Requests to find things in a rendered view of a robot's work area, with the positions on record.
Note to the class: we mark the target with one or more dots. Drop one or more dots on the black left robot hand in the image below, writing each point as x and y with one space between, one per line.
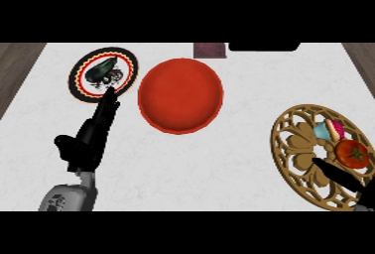
94 135

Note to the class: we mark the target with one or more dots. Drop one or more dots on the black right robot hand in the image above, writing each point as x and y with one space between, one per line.
342 178

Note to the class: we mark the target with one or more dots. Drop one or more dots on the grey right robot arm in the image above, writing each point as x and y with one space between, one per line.
365 208

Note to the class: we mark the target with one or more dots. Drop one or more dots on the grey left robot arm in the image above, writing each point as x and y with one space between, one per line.
66 196

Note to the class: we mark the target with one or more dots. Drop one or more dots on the red tomato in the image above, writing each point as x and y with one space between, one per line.
352 153

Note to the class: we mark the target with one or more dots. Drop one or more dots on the tan cutout round placemat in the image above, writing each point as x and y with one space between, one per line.
297 149

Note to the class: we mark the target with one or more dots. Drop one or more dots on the red bowl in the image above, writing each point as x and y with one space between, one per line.
181 96

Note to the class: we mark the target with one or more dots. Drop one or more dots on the black patterned round plate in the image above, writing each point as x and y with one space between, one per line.
80 87

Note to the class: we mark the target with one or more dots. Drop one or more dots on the blue pink cupcake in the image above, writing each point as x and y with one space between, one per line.
328 130

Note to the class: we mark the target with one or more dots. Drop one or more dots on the dark green vegetable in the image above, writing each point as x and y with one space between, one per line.
101 69

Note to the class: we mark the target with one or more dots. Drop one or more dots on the dark maroon box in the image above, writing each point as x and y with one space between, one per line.
210 50

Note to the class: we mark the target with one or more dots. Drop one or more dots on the black appliance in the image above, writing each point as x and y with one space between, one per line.
263 46

